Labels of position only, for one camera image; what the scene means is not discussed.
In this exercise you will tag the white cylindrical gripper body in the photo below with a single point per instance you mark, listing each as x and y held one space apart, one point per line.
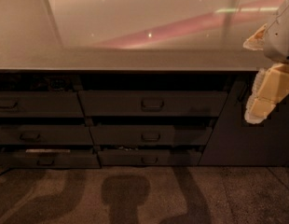
281 37

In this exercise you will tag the dark drawer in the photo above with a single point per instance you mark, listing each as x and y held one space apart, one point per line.
45 135
150 135
153 103
74 159
149 157
39 104

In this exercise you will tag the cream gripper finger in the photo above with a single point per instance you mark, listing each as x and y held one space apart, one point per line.
256 41
270 87

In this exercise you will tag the dark right cabinet door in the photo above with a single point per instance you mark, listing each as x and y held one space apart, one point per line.
234 142

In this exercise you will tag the dark round object in drawer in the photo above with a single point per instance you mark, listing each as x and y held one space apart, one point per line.
57 84

